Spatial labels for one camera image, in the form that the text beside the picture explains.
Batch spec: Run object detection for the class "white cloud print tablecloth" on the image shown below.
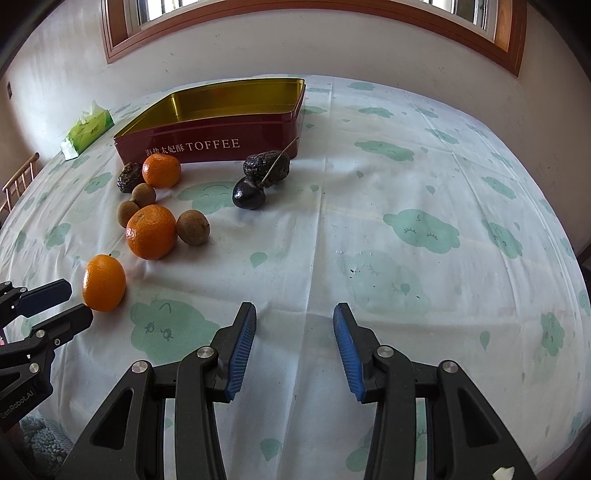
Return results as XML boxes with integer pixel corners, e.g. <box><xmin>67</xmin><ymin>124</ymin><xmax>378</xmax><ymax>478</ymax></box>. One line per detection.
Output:
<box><xmin>0</xmin><ymin>74</ymin><xmax>591</xmax><ymax>480</ymax></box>

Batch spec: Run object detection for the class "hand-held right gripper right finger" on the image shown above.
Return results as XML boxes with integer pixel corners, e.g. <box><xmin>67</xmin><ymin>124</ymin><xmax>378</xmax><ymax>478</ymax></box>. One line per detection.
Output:
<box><xmin>333</xmin><ymin>303</ymin><xmax>539</xmax><ymax>480</ymax></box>

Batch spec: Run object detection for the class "small wrinkled dark fruit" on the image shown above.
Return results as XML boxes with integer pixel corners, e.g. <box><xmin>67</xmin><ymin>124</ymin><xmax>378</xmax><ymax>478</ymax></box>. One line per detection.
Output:
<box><xmin>116</xmin><ymin>162</ymin><xmax>145</xmax><ymax>195</ymax></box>

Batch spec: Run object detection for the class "small brown round fruit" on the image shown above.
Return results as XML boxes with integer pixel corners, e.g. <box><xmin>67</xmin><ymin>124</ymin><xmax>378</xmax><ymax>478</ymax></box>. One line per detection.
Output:
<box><xmin>117</xmin><ymin>200</ymin><xmax>139</xmax><ymax>228</ymax></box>
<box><xmin>131</xmin><ymin>183</ymin><xmax>157</xmax><ymax>208</ymax></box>
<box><xmin>177</xmin><ymin>209</ymin><xmax>211</xmax><ymax>245</ymax></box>

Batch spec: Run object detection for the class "brown wooden window frame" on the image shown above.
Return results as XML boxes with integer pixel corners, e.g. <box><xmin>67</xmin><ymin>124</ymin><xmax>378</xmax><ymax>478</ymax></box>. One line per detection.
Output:
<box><xmin>100</xmin><ymin>0</ymin><xmax>528</xmax><ymax>78</ymax></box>

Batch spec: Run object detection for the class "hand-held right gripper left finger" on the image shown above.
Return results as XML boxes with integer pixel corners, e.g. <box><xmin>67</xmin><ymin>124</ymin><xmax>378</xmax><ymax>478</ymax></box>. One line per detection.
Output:
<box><xmin>55</xmin><ymin>302</ymin><xmax>257</xmax><ymax>480</ymax></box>

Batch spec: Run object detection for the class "wooden chair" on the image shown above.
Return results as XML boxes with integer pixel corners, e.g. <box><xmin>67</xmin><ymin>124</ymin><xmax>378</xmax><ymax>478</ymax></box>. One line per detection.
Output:
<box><xmin>0</xmin><ymin>152</ymin><xmax>41</xmax><ymax>213</ymax></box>

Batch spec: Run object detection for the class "green tissue pack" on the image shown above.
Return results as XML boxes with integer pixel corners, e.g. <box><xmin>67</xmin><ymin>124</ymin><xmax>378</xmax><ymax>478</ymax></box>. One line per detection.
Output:
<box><xmin>60</xmin><ymin>99</ymin><xmax>115</xmax><ymax>161</ymax></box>

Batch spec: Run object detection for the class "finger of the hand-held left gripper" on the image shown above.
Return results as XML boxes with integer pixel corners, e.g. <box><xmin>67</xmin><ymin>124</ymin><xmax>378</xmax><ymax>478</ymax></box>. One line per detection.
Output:
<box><xmin>0</xmin><ymin>304</ymin><xmax>94</xmax><ymax>370</ymax></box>
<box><xmin>0</xmin><ymin>279</ymin><xmax>73</xmax><ymax>329</ymax></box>

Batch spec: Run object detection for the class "large wrinkled dark fruit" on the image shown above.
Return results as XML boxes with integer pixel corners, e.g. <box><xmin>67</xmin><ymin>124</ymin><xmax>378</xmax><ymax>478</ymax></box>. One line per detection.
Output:
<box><xmin>243</xmin><ymin>137</ymin><xmax>300</xmax><ymax>188</ymax></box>

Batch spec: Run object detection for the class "teal shaggy rug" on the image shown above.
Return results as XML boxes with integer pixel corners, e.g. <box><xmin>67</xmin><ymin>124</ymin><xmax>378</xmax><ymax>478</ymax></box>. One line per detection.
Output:
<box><xmin>21</xmin><ymin>413</ymin><xmax>75</xmax><ymax>467</ymax></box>

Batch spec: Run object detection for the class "red and gold tin box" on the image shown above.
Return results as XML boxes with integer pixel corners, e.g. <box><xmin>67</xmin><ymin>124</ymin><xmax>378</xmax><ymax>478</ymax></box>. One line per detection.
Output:
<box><xmin>113</xmin><ymin>78</ymin><xmax>306</xmax><ymax>166</ymax></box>

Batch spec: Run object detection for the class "smooth dark purple fruit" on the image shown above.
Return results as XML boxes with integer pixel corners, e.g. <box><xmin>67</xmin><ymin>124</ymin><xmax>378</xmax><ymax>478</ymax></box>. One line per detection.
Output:
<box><xmin>232</xmin><ymin>176</ymin><xmax>267</xmax><ymax>210</ymax></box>

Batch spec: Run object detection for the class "orange mandarin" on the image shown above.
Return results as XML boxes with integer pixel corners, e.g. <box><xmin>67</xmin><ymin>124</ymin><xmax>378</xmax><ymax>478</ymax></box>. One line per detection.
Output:
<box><xmin>82</xmin><ymin>254</ymin><xmax>127</xmax><ymax>313</ymax></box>
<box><xmin>142</xmin><ymin>154</ymin><xmax>182</xmax><ymax>189</ymax></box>
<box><xmin>126</xmin><ymin>204</ymin><xmax>178</xmax><ymax>260</ymax></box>

